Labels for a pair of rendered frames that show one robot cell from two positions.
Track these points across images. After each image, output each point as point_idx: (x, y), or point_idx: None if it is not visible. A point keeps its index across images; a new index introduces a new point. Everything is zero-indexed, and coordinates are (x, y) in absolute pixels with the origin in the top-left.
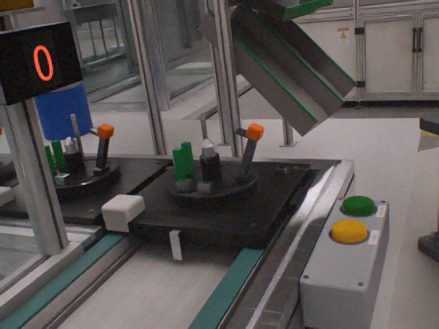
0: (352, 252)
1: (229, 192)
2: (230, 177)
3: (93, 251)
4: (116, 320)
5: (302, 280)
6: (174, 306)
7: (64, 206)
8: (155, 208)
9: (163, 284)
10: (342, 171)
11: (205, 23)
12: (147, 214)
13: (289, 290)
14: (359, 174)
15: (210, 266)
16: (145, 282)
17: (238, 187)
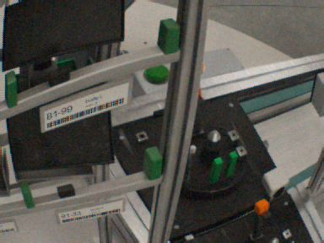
0: (207, 59)
1: (221, 127)
2: (199, 146)
3: (298, 180)
4: (305, 145)
5: (245, 68)
6: (283, 133)
7: (292, 224)
8: (257, 175)
9: (278, 151)
10: None
11: None
12: (266, 170)
13: (254, 68)
14: (10, 180)
15: None
16: (283, 160)
17: (211, 127)
